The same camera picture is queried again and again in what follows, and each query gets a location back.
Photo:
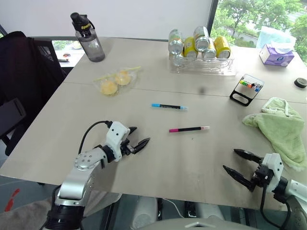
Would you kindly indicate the pink capped black pen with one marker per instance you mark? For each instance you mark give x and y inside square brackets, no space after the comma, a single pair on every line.
[189,129]

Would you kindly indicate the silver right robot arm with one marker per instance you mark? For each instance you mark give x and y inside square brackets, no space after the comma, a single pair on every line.
[297,191]

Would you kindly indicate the dark window frame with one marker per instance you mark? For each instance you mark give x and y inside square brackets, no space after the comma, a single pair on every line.
[213,16]

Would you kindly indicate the yellow drink can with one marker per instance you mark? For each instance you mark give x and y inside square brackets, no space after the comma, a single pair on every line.
[209,52]
[190,46]
[222,46]

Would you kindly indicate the purple tissue box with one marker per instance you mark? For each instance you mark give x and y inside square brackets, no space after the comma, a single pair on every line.
[275,56]

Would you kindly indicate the yellow round bun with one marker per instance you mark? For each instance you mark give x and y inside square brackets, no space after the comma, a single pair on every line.
[123,77]
[109,88]

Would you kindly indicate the black round puck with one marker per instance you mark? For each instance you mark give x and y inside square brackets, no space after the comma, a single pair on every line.
[300,83]

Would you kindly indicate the grey sports water bottle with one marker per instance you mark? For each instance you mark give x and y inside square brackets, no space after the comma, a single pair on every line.
[92,45]

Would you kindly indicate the clear plastic can rack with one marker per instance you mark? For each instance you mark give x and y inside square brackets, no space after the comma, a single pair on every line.
[204,67]

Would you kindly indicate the green white drink can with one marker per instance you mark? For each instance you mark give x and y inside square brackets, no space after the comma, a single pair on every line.
[175,42]

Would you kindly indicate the black marker holder stand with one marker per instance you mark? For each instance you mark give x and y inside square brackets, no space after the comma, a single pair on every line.
[239,97]

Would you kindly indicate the grey beige cloth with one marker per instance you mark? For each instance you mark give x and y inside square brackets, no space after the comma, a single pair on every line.
[21,215]

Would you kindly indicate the grey robot torso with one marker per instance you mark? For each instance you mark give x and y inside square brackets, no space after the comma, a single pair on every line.
[204,224]

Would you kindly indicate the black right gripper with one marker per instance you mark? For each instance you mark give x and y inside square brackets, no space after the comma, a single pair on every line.
[263,176]

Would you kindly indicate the blue capped black pen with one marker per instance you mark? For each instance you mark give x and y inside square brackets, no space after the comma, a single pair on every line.
[169,107]

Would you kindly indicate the silver green drink can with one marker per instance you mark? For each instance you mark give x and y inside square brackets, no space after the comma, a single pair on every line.
[202,38]

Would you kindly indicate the black office chair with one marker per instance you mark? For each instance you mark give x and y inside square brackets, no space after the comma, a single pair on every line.
[26,79]

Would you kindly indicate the clear zip bag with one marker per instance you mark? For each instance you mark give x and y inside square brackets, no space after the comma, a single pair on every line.
[127,73]

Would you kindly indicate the clear lying drink bottle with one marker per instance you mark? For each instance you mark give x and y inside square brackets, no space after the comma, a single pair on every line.
[177,60]

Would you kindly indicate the grey rounded shape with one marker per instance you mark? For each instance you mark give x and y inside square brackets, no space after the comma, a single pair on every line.
[144,213]

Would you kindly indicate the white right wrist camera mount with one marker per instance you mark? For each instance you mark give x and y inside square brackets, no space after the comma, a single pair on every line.
[275,165]

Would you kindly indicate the light green towel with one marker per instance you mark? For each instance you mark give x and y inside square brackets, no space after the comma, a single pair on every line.
[280,129]

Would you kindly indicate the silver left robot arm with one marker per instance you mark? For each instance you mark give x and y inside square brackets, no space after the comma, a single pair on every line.
[79,177]

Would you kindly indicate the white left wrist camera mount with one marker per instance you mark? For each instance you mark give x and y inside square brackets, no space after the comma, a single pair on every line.
[115,136]

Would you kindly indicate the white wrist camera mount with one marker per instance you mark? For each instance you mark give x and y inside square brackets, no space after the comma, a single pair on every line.
[275,165]
[115,136]

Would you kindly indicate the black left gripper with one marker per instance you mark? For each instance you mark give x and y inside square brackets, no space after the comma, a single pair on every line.
[127,148]

